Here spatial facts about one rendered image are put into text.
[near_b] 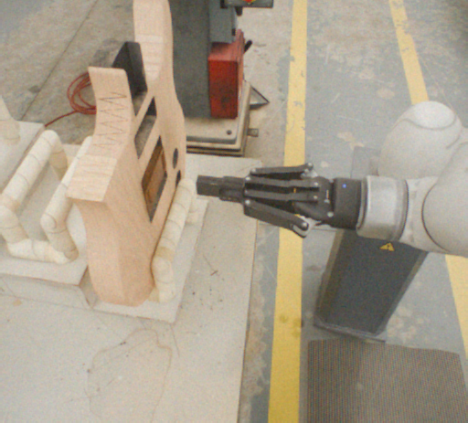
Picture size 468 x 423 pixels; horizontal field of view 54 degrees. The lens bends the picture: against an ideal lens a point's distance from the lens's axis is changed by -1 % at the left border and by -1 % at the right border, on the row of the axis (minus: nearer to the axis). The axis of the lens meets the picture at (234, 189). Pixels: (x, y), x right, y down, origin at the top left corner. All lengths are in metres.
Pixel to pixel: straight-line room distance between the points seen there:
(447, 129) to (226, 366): 0.73
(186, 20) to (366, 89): 1.36
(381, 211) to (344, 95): 2.17
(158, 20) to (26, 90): 2.37
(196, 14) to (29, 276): 1.28
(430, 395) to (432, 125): 1.04
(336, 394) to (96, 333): 1.11
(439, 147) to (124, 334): 0.80
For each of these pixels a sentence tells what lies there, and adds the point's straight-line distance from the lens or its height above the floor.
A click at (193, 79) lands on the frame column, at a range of 2.00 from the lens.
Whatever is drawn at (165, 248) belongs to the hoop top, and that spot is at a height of 1.05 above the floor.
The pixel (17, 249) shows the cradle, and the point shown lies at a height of 1.05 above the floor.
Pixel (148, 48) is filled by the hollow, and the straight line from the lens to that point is 0.70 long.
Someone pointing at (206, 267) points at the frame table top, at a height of 0.93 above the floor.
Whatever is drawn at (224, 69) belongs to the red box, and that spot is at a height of 0.57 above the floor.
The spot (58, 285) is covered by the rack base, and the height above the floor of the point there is 1.01.
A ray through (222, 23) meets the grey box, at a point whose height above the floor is 0.75.
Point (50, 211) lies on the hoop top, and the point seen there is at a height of 1.13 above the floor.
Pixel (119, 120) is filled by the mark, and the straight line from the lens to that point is 0.58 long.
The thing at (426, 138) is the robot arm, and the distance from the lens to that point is 1.15.
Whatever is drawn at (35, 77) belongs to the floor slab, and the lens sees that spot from 3.12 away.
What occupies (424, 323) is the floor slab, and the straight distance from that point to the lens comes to 1.97.
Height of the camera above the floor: 1.67
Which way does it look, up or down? 49 degrees down
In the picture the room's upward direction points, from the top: straight up
